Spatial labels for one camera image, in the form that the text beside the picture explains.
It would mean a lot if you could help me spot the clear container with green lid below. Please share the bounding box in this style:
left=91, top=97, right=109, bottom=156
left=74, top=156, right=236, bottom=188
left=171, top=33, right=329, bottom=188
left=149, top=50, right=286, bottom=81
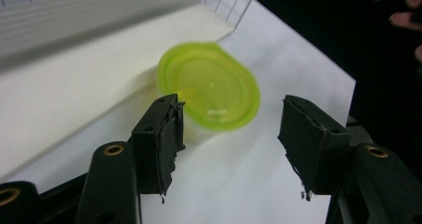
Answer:
left=156, top=41, right=262, bottom=142

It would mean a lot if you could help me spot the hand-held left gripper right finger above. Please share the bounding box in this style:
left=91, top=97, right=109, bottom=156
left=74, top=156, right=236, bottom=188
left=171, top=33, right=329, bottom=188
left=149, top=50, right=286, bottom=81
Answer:
left=277, top=95, right=353, bottom=199

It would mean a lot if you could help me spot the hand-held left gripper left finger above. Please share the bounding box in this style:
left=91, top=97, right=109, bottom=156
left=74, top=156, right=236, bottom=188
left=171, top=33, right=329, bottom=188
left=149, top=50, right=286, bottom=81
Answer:
left=128, top=93, right=186, bottom=197

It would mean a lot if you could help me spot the white wire shelf rack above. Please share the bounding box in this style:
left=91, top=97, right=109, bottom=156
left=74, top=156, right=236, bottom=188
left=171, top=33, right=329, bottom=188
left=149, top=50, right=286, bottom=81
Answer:
left=0, top=0, right=264, bottom=182

